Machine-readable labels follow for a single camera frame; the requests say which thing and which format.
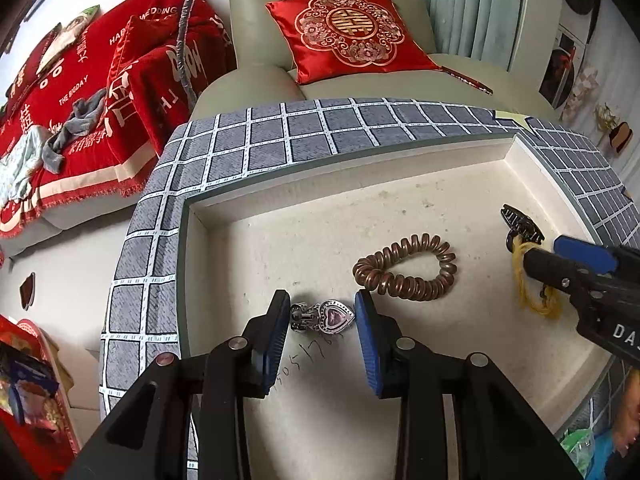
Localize silver pink heart charm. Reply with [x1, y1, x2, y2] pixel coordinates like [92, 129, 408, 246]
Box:
[290, 299, 356, 336]

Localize black hair claw clip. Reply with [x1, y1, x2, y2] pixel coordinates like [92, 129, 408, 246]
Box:
[500, 204, 544, 252]

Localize brown spiral hair tie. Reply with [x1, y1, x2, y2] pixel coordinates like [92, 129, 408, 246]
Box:
[351, 232, 458, 302]

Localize green translucent bangle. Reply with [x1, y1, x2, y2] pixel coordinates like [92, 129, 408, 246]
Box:
[560, 428, 596, 479]

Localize grey jewelry tray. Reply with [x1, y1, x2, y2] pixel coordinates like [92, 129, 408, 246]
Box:
[177, 131, 614, 480]

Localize person's right hand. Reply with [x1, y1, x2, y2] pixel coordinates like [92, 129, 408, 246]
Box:
[612, 370, 640, 457]

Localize grey checkered tablecloth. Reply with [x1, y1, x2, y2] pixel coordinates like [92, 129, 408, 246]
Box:
[99, 98, 639, 438]

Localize lower washing machine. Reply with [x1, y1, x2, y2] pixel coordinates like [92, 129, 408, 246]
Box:
[539, 26, 586, 110]

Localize green leather armchair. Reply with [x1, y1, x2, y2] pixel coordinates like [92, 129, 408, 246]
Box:
[191, 0, 558, 120]

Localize teal curtain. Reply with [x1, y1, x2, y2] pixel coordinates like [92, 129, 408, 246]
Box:
[425, 0, 522, 70]

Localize sofa with red blanket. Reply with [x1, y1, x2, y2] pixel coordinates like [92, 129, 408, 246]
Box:
[1, 0, 235, 257]

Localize grey cloth on sofa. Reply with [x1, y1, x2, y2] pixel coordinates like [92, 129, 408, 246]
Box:
[41, 88, 106, 174]

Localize white clothes on sofa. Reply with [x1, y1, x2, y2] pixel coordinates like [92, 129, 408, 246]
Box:
[0, 125, 51, 208]

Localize grey flexible phone stand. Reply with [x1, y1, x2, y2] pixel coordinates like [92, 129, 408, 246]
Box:
[171, 0, 208, 109]

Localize red embroidered cushion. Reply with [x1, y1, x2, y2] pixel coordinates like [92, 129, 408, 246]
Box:
[265, 0, 439, 84]

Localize red pillow on sofa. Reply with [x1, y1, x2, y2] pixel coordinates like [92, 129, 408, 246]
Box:
[6, 23, 62, 108]

